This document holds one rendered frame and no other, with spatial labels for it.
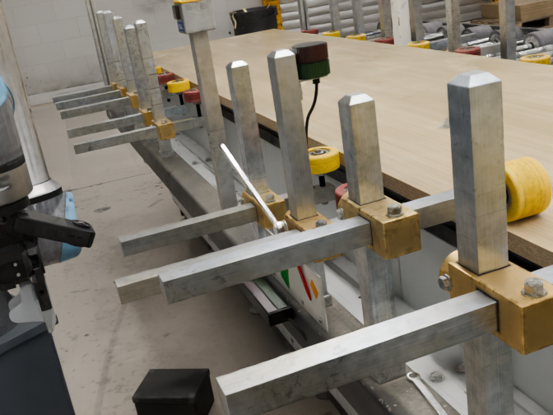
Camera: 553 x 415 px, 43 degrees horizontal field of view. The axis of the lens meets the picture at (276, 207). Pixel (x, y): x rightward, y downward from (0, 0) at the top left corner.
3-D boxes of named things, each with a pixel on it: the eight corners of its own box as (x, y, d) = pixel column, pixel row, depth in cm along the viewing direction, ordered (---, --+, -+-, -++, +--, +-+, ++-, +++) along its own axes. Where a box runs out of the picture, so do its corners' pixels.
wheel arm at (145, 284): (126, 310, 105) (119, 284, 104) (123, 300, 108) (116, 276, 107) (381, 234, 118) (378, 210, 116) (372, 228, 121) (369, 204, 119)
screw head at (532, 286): (532, 300, 62) (532, 288, 61) (517, 291, 64) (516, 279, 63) (551, 294, 62) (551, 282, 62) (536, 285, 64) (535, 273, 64)
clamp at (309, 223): (314, 263, 111) (310, 235, 109) (284, 237, 123) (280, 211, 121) (346, 254, 113) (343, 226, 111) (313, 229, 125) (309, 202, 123)
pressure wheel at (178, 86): (192, 107, 259) (186, 76, 256) (196, 110, 252) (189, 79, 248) (171, 111, 258) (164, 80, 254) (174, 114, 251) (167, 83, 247)
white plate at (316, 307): (325, 333, 114) (318, 277, 111) (271, 275, 137) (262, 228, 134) (328, 332, 114) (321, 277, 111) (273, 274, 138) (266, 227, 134)
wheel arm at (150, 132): (76, 157, 220) (73, 144, 218) (76, 155, 223) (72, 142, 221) (209, 127, 232) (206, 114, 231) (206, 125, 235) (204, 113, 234)
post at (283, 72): (313, 328, 123) (273, 53, 107) (305, 319, 126) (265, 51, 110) (332, 321, 124) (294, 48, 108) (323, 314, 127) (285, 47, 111)
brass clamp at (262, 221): (262, 231, 134) (257, 207, 132) (240, 212, 146) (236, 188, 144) (291, 223, 136) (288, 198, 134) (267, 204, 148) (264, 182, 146)
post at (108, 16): (128, 126, 302) (103, 11, 285) (127, 124, 305) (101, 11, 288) (137, 123, 303) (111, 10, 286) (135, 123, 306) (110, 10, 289)
